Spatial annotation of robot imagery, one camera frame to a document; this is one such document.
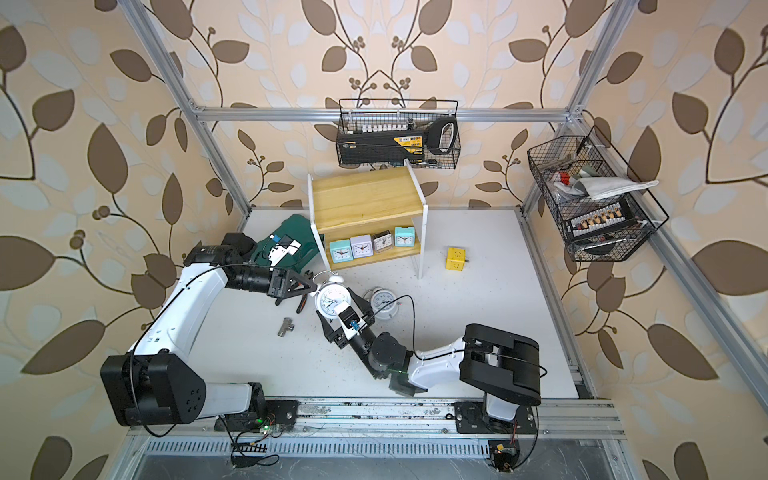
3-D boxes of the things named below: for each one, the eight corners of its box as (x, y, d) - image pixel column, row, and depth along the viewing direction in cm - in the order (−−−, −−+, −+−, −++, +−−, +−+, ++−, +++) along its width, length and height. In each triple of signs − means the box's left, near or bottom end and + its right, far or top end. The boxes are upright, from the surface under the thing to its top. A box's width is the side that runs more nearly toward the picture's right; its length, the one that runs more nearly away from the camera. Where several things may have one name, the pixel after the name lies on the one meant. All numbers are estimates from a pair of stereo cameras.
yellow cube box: (445, 269, 104) (447, 260, 100) (446, 255, 108) (448, 246, 104) (463, 272, 104) (466, 263, 100) (463, 257, 108) (466, 248, 104)
